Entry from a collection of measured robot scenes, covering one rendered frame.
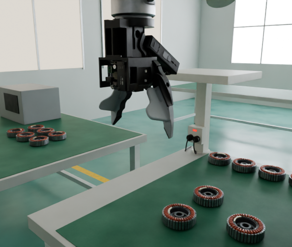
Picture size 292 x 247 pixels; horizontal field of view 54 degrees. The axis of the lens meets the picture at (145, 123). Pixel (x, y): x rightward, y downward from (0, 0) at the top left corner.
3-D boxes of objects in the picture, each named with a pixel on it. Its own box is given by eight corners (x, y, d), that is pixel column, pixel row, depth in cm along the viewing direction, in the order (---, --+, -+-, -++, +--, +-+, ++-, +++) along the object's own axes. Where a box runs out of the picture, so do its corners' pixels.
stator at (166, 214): (197, 214, 99) (197, 204, 98) (194, 233, 88) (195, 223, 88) (165, 209, 102) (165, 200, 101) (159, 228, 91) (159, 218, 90)
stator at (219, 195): (229, 202, 107) (230, 193, 106) (208, 211, 101) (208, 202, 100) (207, 190, 116) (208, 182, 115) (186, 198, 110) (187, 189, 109)
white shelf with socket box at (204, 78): (220, 184, 122) (227, 76, 110) (154, 162, 146) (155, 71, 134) (253, 161, 147) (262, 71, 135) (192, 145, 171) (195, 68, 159)
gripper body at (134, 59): (98, 91, 50) (95, 18, 47) (132, 86, 56) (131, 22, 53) (130, 95, 45) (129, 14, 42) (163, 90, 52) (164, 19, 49)
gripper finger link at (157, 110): (152, 144, 46) (128, 95, 48) (173, 136, 51) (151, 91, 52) (165, 137, 44) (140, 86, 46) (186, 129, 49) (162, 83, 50)
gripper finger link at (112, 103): (87, 118, 57) (103, 82, 51) (109, 113, 61) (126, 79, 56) (95, 129, 55) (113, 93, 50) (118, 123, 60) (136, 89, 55)
